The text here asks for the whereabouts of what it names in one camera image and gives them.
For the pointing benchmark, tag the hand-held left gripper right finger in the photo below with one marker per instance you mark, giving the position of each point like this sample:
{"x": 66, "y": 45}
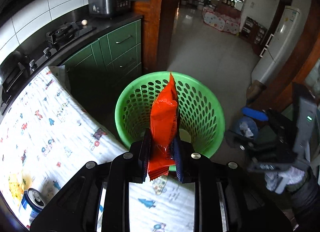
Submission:
{"x": 179, "y": 165}

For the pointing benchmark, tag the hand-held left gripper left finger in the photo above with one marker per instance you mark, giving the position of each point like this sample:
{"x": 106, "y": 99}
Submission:
{"x": 146, "y": 158}

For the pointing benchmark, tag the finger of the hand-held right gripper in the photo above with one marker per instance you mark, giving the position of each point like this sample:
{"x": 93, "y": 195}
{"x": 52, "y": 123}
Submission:
{"x": 253, "y": 113}
{"x": 237, "y": 140}

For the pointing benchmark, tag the orange-red snack packet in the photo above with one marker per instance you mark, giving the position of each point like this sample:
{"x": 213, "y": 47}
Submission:
{"x": 162, "y": 121}

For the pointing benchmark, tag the green perforated plastic basket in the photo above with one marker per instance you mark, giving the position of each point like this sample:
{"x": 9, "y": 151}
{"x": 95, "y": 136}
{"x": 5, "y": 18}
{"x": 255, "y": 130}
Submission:
{"x": 200, "y": 111}

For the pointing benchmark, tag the blue white drink can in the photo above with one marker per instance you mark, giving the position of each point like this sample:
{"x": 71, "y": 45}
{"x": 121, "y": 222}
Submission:
{"x": 30, "y": 205}

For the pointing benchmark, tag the yellow snack packet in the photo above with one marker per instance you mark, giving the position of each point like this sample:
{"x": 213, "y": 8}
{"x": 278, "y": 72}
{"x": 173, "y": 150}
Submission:
{"x": 16, "y": 187}

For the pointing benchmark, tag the person's right forearm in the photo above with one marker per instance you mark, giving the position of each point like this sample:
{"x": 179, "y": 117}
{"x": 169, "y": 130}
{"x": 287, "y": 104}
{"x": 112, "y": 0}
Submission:
{"x": 307, "y": 197}

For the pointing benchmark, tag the person's right hand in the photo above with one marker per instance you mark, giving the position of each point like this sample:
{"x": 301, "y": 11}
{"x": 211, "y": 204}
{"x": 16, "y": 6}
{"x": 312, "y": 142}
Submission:
{"x": 287, "y": 178}

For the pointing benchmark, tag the white refrigerator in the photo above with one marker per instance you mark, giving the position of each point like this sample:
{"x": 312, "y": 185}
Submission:
{"x": 277, "y": 46}

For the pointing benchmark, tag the dark shoe rack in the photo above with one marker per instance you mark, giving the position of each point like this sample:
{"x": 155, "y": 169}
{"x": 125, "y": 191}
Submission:
{"x": 252, "y": 35}

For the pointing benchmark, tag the pink dotted play tent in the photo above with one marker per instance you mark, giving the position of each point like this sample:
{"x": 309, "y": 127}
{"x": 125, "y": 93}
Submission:
{"x": 220, "y": 21}

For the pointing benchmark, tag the white printed blanket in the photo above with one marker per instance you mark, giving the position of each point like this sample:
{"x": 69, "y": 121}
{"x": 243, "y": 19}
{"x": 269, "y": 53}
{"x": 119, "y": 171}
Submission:
{"x": 50, "y": 121}

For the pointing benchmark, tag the green kitchen cabinet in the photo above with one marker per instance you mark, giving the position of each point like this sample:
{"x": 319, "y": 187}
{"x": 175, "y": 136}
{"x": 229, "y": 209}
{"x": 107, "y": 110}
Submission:
{"x": 120, "y": 54}

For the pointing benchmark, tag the wooden glass door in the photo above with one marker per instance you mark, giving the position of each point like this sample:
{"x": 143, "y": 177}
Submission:
{"x": 162, "y": 21}

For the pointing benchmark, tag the black gas stove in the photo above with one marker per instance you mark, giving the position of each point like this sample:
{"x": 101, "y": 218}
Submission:
{"x": 62, "y": 36}

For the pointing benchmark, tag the white egg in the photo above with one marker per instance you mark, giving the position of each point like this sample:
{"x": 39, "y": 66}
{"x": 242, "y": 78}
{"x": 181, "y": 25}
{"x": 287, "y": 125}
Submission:
{"x": 84, "y": 22}

